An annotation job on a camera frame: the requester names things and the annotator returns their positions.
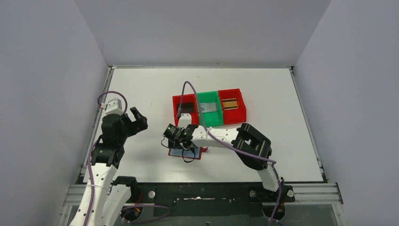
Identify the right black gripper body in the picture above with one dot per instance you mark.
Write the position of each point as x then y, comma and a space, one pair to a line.
174, 144

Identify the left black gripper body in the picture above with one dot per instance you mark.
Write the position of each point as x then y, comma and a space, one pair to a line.
130, 124

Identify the red leather card holder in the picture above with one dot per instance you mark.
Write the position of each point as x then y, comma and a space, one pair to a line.
188, 154

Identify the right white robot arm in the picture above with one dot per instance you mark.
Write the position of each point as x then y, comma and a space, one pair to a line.
251, 146

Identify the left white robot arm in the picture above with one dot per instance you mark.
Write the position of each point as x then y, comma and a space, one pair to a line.
105, 194

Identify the black credit card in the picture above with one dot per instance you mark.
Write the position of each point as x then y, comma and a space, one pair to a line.
188, 107

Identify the silver credit card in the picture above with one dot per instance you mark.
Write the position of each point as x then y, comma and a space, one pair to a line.
208, 107

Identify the left red plastic bin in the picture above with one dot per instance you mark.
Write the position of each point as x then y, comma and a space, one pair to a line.
186, 98

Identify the red plastic bin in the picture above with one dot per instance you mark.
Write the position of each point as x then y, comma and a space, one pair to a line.
186, 98
233, 116

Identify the green plastic bin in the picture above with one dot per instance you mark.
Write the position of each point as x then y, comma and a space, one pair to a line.
212, 119

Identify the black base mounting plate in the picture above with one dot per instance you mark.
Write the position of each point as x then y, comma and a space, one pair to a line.
213, 199

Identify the right red plastic bin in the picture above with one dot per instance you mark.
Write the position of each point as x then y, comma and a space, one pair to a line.
233, 116

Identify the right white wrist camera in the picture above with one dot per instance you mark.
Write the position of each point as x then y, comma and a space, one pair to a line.
184, 120

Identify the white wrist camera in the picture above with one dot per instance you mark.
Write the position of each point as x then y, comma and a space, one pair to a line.
114, 106
184, 120

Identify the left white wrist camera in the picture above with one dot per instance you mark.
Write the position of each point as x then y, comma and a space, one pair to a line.
114, 106

